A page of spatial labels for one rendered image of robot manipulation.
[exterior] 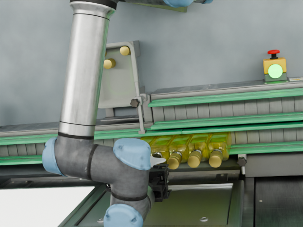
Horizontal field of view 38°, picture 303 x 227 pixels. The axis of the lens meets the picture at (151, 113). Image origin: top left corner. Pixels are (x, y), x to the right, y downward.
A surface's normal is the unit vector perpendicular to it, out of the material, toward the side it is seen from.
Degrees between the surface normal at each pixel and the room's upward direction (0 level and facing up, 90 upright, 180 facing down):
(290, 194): 90
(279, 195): 89
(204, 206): 90
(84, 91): 27
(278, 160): 0
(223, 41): 0
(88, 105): 46
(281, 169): 0
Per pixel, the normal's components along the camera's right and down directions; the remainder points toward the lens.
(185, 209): -0.12, -0.98
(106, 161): -0.16, -0.30
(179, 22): -0.22, 0.21
